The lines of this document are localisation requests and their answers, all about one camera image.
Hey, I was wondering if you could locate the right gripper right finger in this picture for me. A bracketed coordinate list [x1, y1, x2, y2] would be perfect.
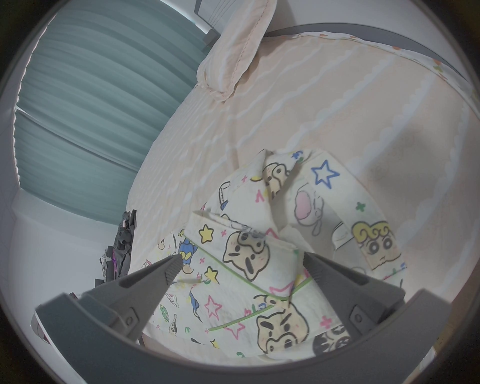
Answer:
[303, 251, 408, 335]

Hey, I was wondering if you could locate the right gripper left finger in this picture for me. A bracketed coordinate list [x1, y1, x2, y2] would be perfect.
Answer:
[77, 254, 184, 340]

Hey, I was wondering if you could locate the white printed pyjama top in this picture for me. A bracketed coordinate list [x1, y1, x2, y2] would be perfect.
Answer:
[144, 148, 409, 361]

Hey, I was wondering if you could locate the bed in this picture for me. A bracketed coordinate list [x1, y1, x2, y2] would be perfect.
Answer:
[124, 0, 480, 357]

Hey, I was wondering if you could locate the black garment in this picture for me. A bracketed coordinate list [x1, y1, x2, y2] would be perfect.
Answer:
[112, 209, 138, 279]

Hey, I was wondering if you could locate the blue-green curtain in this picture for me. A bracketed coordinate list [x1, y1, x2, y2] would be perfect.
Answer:
[13, 108, 155, 226]
[17, 0, 215, 173]

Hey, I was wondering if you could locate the pink striped pillow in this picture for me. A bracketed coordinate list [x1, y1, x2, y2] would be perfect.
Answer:
[196, 0, 278, 103]

